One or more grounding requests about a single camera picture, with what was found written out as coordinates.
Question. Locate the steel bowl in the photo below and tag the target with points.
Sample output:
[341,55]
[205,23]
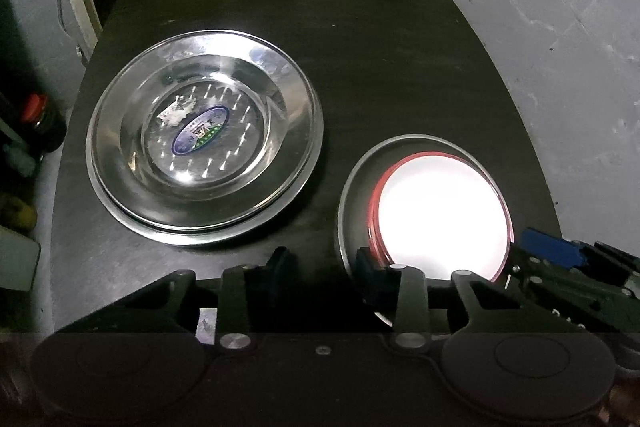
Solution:
[357,187]

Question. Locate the plain steel plate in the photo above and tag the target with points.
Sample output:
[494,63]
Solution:
[235,232]

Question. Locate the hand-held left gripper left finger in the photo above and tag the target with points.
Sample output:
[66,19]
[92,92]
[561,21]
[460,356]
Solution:
[278,269]

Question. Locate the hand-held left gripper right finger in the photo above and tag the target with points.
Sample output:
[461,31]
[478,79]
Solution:
[368,272]

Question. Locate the dark bottle with red cap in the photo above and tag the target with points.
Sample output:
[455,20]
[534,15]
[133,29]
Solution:
[42,119]

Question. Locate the steel plate with oval sticker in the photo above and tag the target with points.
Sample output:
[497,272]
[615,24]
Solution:
[205,132]

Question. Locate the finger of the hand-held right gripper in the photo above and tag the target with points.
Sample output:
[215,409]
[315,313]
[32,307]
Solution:
[550,247]

